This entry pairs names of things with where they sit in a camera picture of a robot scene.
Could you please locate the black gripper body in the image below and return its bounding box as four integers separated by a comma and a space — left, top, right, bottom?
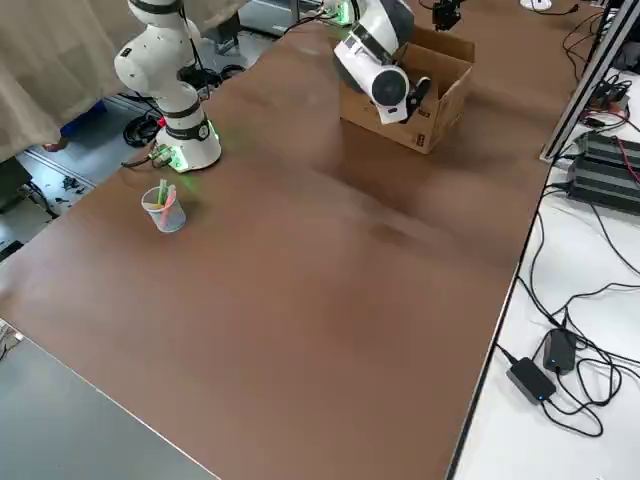
431, 0, 464, 32
405, 77, 433, 122

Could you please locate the brown cardboard box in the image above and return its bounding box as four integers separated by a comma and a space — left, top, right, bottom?
338, 24, 476, 155

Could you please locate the black usb hub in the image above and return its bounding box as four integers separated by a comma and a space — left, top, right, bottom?
589, 74, 632, 121

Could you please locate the black power supply unit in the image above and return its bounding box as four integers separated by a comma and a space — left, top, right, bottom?
574, 130, 640, 169
567, 154, 640, 217

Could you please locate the pink marker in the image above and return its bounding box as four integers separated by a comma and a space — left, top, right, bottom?
162, 184, 179, 221

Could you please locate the clear plastic cup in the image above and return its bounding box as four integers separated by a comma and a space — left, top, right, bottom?
140, 183, 187, 234

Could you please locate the black power adapter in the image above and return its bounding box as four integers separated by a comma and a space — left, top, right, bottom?
506, 356, 558, 404
542, 327, 580, 377

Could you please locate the beige curtain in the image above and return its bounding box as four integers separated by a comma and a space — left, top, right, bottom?
0, 0, 146, 164

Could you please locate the grey side table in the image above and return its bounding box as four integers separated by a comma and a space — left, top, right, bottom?
0, 319, 221, 480

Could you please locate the aluminium frame post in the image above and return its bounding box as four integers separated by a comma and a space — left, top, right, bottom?
538, 0, 640, 162

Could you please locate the black power cable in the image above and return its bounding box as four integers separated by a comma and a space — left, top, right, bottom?
527, 183, 571, 331

